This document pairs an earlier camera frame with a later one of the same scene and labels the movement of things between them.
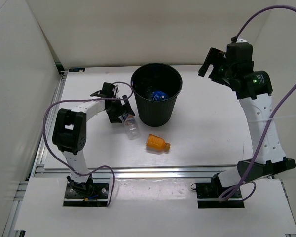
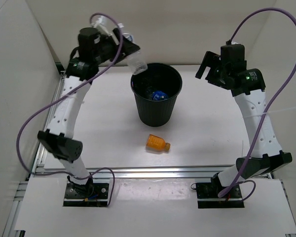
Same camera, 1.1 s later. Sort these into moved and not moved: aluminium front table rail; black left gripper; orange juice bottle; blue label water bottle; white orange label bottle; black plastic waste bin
Moved: white orange label bottle; black left gripper
Not moved: aluminium front table rail; black plastic waste bin; orange juice bottle; blue label water bottle
